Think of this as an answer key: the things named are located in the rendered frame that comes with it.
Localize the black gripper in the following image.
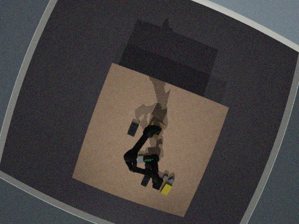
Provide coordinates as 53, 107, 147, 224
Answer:
151, 154, 158, 167

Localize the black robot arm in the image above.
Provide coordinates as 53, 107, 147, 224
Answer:
124, 125, 162, 184

